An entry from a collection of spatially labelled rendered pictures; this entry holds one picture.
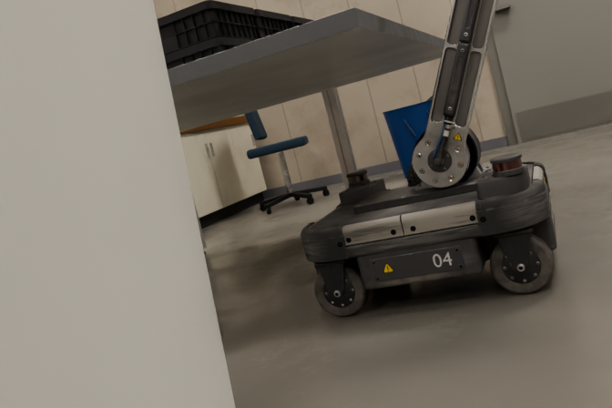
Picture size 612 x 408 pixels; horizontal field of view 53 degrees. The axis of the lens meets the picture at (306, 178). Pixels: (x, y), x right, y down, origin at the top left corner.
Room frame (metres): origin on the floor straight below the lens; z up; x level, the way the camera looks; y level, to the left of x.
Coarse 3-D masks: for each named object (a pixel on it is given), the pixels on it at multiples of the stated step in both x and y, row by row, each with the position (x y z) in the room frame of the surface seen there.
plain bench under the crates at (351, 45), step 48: (240, 48) 1.32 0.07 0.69; (288, 48) 1.28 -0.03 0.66; (336, 48) 1.47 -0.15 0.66; (384, 48) 1.74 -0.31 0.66; (432, 48) 2.14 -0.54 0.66; (192, 96) 1.69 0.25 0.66; (240, 96) 2.07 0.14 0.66; (288, 96) 2.65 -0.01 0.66; (336, 96) 2.84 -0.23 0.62; (336, 144) 2.83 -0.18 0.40
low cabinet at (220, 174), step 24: (240, 120) 5.23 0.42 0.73; (192, 144) 4.51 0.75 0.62; (216, 144) 4.82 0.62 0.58; (240, 144) 5.19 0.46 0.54; (192, 168) 4.42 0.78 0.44; (216, 168) 4.73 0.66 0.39; (240, 168) 5.08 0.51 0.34; (192, 192) 4.35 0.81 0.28; (216, 192) 4.64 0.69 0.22; (240, 192) 4.98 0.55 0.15; (216, 216) 4.66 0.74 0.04
